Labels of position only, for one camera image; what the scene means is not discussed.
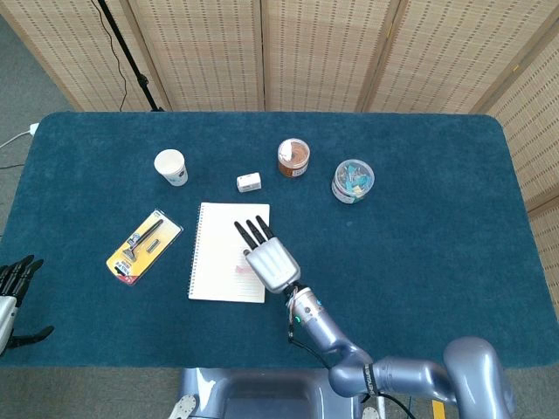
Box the white spiral notebook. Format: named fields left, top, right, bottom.
left=187, top=202, right=271, bottom=305

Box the black tripod stand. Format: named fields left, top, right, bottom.
left=96, top=0, right=166, bottom=113

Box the blue table cloth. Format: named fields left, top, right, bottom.
left=0, top=111, right=547, bottom=372

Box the grey-blue robot torso base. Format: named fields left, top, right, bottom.
left=168, top=367, right=381, bottom=419

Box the razor in yellow blister pack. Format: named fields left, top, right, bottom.
left=106, top=208, right=184, bottom=286

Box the brown-filled clear plastic jar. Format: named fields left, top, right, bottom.
left=277, top=137, right=312, bottom=179

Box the white flower-print paper cup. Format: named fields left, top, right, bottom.
left=153, top=148, right=189, bottom=188

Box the bamboo folding screen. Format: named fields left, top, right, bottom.
left=0, top=0, right=559, bottom=210

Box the clear jar of binder clips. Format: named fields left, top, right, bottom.
left=330, top=159, right=376, bottom=204

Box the small white box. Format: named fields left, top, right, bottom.
left=236, top=171, right=263, bottom=195

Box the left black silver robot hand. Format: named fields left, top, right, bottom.
left=0, top=255, right=56, bottom=354

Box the thin black cable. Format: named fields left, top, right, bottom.
left=90, top=0, right=128, bottom=111

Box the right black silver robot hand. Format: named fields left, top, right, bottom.
left=234, top=215, right=301, bottom=294

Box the white power plug with cord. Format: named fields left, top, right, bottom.
left=0, top=123, right=40, bottom=150

